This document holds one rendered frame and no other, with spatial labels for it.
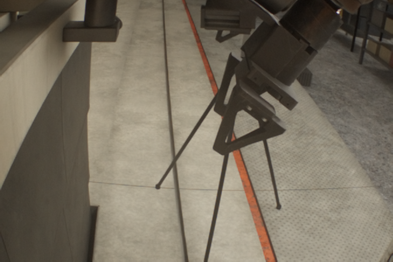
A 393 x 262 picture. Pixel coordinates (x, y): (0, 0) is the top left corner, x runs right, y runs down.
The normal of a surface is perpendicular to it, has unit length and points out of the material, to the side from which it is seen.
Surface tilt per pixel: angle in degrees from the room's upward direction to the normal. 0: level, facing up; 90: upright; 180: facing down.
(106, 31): 90
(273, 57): 90
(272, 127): 108
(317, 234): 0
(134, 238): 0
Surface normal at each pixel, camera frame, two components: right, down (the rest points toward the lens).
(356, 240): 0.12, -0.88
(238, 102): -0.24, 0.67
